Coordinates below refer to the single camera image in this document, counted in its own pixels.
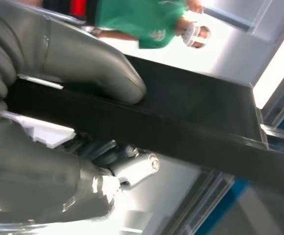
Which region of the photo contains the person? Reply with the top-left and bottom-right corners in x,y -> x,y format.
42,0 -> 211,50

